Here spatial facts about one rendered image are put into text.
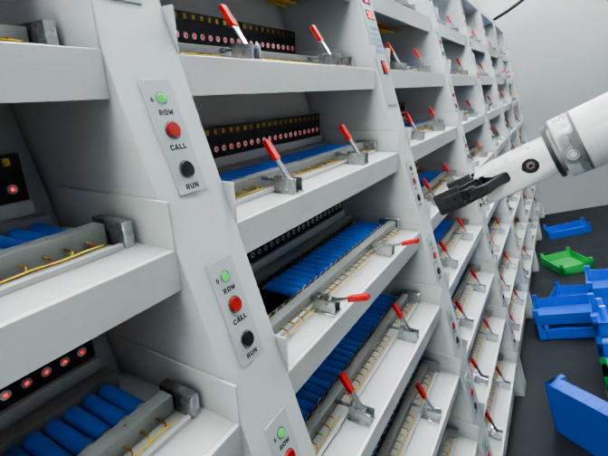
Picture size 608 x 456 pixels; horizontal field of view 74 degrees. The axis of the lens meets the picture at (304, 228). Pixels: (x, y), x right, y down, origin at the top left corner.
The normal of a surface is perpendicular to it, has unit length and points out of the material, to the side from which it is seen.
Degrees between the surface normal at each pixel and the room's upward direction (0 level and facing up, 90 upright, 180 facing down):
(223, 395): 90
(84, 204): 90
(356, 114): 90
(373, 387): 18
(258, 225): 108
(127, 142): 90
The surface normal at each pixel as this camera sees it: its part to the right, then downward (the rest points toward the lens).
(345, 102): -0.51, 0.29
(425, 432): -0.04, -0.95
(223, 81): 0.86, 0.14
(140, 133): 0.80, -0.17
